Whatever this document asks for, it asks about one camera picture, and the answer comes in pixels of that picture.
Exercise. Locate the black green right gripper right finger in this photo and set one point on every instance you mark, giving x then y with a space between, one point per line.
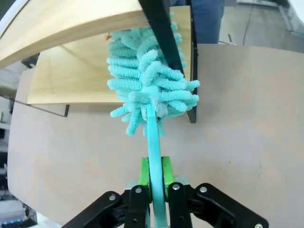
175 194

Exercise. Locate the electronics box with blue lights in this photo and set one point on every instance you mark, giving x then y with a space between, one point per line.
17 217

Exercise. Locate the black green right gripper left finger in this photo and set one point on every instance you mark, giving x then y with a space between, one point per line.
140 194

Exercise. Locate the person in blue jeans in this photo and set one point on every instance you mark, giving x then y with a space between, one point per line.
207 19

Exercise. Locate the teal chenille microfiber duster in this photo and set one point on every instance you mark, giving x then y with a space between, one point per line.
152 78

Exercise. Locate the wooden shelf with black frame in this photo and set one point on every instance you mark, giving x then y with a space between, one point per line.
78 61

